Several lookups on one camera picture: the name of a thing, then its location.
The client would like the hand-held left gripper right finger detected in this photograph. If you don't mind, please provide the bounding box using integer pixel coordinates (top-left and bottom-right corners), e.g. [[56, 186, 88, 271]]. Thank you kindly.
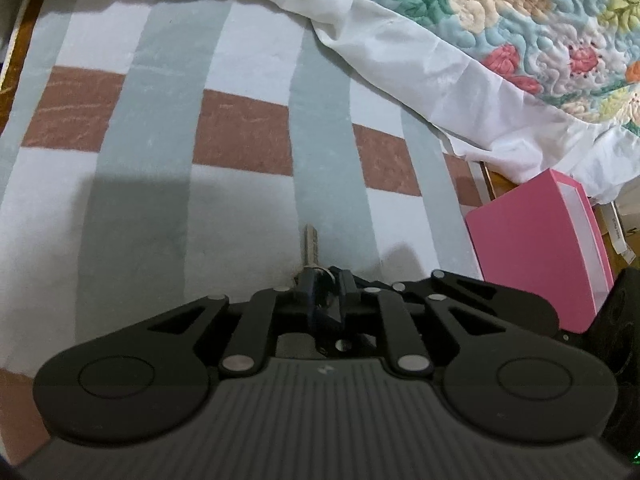
[[327, 269, 507, 377]]

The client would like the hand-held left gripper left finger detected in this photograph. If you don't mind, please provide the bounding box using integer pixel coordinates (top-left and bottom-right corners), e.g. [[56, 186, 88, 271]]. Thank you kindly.
[[147, 270, 329, 377]]

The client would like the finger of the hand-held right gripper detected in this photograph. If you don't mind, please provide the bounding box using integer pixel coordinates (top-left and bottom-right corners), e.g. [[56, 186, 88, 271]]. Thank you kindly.
[[392, 269, 561, 335]]

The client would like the bunch of keys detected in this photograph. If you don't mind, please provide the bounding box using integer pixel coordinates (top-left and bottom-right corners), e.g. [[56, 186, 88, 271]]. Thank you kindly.
[[297, 224, 342, 286]]

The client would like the pink cardboard box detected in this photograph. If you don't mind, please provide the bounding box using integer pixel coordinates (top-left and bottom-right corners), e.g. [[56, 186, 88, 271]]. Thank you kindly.
[[465, 168, 615, 335]]

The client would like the white paper label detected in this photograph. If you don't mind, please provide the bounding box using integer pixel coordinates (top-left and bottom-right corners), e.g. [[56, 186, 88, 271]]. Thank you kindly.
[[602, 203, 629, 254]]

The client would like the floral quilt with white lining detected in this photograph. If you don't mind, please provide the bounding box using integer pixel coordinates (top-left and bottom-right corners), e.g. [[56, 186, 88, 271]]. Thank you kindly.
[[0, 0, 640, 207]]

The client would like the striped checkered rug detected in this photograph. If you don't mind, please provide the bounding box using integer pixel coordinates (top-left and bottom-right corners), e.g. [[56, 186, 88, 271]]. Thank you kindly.
[[0, 0, 487, 463]]

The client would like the floral quilted bedspread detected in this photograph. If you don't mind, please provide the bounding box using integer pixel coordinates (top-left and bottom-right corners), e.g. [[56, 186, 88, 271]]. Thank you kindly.
[[300, 0, 640, 137]]

